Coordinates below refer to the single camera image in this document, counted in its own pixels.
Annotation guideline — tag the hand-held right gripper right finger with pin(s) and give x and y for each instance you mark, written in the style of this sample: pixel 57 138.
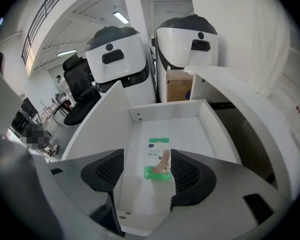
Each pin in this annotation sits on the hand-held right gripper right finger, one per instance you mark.
pixel 227 204

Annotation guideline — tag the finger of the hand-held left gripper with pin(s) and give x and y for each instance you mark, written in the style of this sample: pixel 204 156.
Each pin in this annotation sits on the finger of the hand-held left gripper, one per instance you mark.
pixel 2 101

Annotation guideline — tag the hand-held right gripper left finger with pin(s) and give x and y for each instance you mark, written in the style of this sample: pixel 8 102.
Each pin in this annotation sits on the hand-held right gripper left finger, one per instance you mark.
pixel 85 184

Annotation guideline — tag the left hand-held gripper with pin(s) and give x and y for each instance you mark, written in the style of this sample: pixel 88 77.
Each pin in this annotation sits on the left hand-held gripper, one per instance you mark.
pixel 20 196

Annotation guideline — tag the small green white box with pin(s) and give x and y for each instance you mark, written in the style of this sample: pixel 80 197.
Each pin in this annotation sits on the small green white box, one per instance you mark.
pixel 156 156

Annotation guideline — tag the white drawer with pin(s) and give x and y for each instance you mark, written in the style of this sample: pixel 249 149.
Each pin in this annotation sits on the white drawer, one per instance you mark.
pixel 165 129

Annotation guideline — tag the black monitor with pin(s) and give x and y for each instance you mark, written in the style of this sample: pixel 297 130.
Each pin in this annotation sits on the black monitor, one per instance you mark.
pixel 27 109

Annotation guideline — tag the white work table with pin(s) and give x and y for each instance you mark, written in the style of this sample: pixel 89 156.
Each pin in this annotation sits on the white work table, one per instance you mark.
pixel 55 109

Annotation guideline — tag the black office chair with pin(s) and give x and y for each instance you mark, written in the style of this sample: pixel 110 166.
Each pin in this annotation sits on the black office chair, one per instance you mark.
pixel 77 89

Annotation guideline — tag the ceiling light panel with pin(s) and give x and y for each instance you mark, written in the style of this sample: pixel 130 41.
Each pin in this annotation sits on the ceiling light panel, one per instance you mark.
pixel 66 53
pixel 120 17

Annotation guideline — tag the white desk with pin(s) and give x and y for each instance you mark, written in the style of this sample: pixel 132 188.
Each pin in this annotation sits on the white desk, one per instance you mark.
pixel 240 89

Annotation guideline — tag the white robot with dark lid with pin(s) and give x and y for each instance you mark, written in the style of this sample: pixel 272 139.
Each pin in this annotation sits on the white robot with dark lid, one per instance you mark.
pixel 120 66
pixel 180 46

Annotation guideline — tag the brown cardboard box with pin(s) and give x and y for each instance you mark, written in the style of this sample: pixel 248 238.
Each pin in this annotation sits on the brown cardboard box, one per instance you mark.
pixel 178 86

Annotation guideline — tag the crumpled white tissue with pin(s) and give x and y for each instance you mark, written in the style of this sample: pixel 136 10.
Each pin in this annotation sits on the crumpled white tissue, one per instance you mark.
pixel 188 69

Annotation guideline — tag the white vase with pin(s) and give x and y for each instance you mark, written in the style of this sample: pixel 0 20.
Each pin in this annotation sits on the white vase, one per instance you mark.
pixel 267 46

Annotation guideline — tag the black ceiling rail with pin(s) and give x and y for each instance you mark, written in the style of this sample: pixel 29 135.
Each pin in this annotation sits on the black ceiling rail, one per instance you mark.
pixel 40 19

